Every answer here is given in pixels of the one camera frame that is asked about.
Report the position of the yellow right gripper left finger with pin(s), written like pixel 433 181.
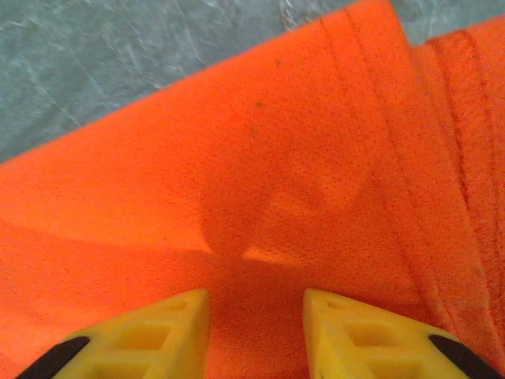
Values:
pixel 158 343

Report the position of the orange t-shirt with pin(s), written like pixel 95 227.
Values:
pixel 276 138

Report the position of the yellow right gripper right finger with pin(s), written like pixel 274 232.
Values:
pixel 355 343

